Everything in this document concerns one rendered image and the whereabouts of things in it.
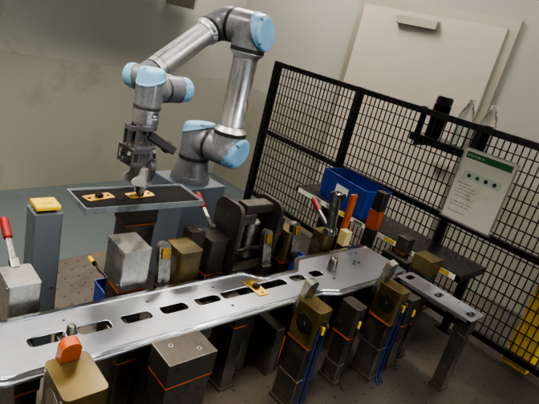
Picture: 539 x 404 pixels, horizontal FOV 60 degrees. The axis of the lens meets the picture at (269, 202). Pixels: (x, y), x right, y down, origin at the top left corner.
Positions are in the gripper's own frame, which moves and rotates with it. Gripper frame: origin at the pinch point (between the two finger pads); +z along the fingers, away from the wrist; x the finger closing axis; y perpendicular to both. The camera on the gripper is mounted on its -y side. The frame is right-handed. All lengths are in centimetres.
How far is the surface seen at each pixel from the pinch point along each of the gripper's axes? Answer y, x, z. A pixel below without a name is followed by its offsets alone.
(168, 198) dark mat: -6.9, 4.6, 2.0
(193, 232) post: -8.1, 16.7, 8.0
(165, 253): 5.7, 21.3, 9.7
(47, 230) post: 27.4, 0.1, 8.4
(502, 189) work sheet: -113, 72, -16
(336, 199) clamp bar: -65, 30, -1
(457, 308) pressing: -71, 81, 18
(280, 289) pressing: -22, 42, 18
